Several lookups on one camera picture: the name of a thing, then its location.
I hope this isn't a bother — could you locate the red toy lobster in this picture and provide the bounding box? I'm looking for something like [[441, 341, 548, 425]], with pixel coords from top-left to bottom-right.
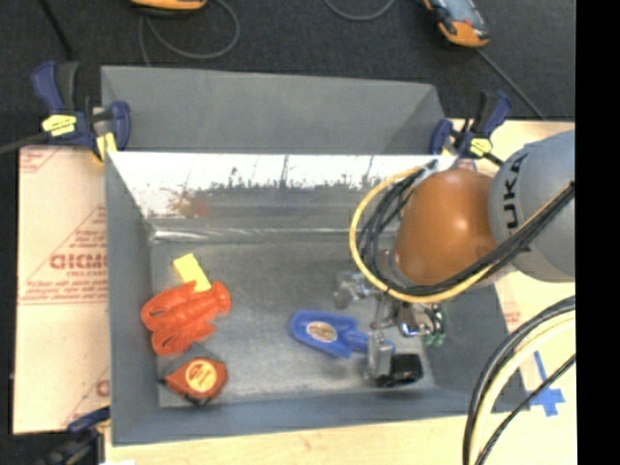
[[139, 280, 233, 357]]

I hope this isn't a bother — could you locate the grey metal bin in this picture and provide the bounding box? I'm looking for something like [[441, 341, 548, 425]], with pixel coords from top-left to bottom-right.
[[100, 64, 529, 448]]

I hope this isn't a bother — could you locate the orange tape measure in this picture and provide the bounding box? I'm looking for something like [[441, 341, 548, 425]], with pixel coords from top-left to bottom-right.
[[158, 356, 229, 408]]

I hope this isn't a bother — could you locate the blue tool with oval label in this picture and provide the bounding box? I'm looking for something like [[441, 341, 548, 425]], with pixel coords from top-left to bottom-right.
[[289, 309, 374, 360]]

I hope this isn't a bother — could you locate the brown cardboard board, red print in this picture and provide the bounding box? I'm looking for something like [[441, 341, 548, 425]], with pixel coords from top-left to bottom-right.
[[12, 119, 576, 435]]

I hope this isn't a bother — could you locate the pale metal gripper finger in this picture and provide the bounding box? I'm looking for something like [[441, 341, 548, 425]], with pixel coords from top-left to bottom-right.
[[366, 330, 396, 388], [332, 270, 375, 310]]

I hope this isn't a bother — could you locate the black cylinder on white bracket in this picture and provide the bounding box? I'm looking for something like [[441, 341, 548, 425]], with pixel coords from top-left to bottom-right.
[[387, 353, 424, 388]]

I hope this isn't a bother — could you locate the yellow flat block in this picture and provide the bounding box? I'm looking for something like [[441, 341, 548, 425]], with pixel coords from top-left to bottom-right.
[[172, 253, 213, 294]]

